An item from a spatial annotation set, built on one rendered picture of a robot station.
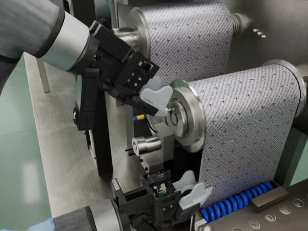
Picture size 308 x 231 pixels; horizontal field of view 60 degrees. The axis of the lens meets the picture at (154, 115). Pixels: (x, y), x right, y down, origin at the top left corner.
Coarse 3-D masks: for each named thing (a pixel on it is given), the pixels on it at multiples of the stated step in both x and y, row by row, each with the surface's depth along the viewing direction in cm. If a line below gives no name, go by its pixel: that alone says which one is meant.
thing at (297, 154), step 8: (288, 136) 71; (296, 136) 69; (304, 136) 69; (288, 144) 72; (296, 144) 70; (304, 144) 71; (288, 152) 72; (296, 152) 71; (280, 160) 76; (288, 160) 73; (296, 160) 73; (280, 168) 76; (288, 168) 74; (296, 168) 76; (280, 176) 77; (288, 176) 76; (280, 184) 78; (288, 184) 79
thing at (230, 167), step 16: (272, 128) 57; (288, 128) 60; (224, 144) 52; (240, 144) 55; (256, 144) 57; (272, 144) 60; (208, 160) 53; (224, 160) 55; (240, 160) 58; (256, 160) 61; (272, 160) 64; (208, 176) 56; (224, 176) 58; (240, 176) 61; (256, 176) 64; (272, 176) 68; (224, 192) 62; (240, 192) 65
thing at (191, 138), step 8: (176, 88) 51; (176, 96) 51; (184, 96) 48; (184, 104) 49; (192, 104) 48; (192, 112) 47; (192, 120) 47; (192, 128) 48; (176, 136) 55; (184, 136) 53; (192, 136) 49; (184, 144) 53
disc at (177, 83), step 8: (176, 80) 52; (184, 80) 50; (184, 88) 50; (192, 88) 47; (192, 96) 47; (200, 104) 46; (200, 112) 46; (200, 120) 47; (200, 128) 48; (200, 136) 48; (192, 144) 52; (200, 144) 49; (192, 152) 53
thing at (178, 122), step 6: (168, 102) 53; (174, 102) 50; (180, 102) 50; (174, 108) 51; (180, 108) 49; (174, 114) 52; (180, 114) 49; (186, 114) 49; (168, 120) 55; (174, 120) 52; (180, 120) 50; (186, 120) 49; (174, 126) 53; (180, 126) 50; (186, 126) 49; (174, 132) 53; (180, 132) 51; (186, 132) 50
